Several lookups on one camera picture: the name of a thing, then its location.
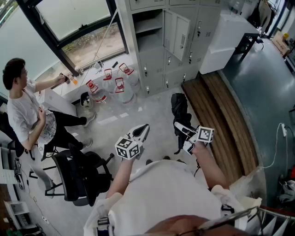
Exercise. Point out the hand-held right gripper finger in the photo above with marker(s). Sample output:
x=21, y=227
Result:
x=184, y=133
x=182, y=125

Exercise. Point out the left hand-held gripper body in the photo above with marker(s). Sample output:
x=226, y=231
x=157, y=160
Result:
x=129, y=147

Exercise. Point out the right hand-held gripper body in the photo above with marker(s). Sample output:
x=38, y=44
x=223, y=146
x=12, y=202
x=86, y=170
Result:
x=205, y=134

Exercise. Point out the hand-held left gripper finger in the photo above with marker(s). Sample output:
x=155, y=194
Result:
x=138, y=127
x=147, y=132

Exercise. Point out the grey metal locker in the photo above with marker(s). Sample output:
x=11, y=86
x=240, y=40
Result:
x=149, y=57

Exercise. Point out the person's left forearm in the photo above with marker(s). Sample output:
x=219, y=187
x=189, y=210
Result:
x=119, y=177

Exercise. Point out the person's right forearm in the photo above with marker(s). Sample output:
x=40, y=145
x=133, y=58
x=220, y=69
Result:
x=209, y=166

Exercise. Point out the wooden plank platform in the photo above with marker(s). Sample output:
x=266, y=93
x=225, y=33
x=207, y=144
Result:
x=221, y=119

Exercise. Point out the person's black shoe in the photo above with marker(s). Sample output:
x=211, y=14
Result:
x=149, y=162
x=166, y=157

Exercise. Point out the large clear water bottle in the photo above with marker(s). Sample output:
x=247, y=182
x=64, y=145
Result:
x=108, y=84
x=131, y=77
x=125, y=93

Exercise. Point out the person's white shirt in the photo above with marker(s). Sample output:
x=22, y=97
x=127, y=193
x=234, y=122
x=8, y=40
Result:
x=166, y=191

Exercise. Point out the small trash bin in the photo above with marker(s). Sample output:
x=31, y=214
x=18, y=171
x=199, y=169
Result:
x=85, y=101

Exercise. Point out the black remote control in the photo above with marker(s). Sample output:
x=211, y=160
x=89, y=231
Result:
x=115, y=64

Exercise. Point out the dark grey pouch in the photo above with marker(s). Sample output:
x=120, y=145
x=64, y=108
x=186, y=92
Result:
x=98, y=66

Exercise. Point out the orange drink bottle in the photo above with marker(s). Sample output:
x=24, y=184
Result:
x=73, y=80

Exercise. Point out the patterned white bottle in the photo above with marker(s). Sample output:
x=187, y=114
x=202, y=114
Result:
x=79, y=70

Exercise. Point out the person's glasses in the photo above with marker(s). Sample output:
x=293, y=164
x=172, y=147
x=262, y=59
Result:
x=230, y=217

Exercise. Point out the black flask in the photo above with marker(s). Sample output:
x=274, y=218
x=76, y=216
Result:
x=64, y=77

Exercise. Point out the person's head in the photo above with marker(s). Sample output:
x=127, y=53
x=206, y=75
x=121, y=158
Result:
x=179, y=227

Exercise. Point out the orange bag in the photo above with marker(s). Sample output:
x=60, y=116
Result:
x=293, y=171

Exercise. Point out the white covered table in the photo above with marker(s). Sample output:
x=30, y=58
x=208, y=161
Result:
x=223, y=39

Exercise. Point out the white floor power strip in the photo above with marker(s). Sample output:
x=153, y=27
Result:
x=45, y=220

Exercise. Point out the cardboard box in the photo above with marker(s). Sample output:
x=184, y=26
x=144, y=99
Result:
x=280, y=43

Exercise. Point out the black framed window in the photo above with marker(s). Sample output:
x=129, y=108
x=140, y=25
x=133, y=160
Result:
x=69, y=18

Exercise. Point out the white shelf unit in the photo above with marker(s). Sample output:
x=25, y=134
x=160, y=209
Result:
x=17, y=213

